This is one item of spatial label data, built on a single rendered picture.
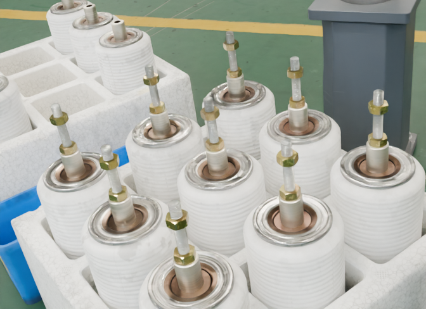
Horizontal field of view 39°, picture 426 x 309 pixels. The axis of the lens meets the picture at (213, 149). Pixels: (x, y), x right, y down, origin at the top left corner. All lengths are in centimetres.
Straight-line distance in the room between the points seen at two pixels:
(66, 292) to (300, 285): 25
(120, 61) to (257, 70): 50
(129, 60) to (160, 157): 33
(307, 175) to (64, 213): 28
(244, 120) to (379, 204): 23
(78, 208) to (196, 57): 91
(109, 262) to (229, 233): 14
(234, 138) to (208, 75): 67
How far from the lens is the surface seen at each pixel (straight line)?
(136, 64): 102
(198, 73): 145
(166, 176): 73
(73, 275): 69
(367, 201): 62
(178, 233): 49
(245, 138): 78
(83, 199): 68
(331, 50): 95
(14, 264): 89
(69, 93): 109
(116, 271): 60
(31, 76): 119
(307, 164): 69
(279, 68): 143
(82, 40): 112
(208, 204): 63
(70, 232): 71
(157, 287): 54
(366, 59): 93
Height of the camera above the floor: 63
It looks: 33 degrees down
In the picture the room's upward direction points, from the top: 9 degrees counter-clockwise
